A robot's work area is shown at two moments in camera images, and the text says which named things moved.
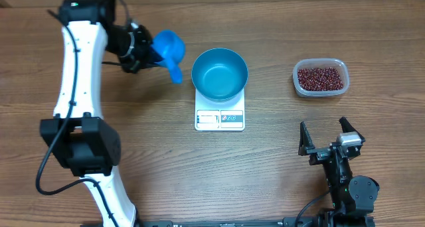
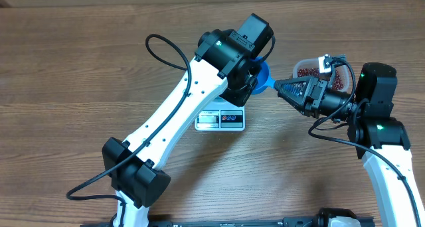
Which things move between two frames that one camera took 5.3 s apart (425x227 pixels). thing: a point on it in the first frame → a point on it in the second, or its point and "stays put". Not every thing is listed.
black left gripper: x=133 y=66 → x=240 y=99
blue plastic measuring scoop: x=169 y=45 → x=263 y=77
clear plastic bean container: x=316 y=77 stays put
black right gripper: x=320 y=153 → x=311 y=103
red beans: x=320 y=79 stays put
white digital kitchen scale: x=220 y=116 stays put
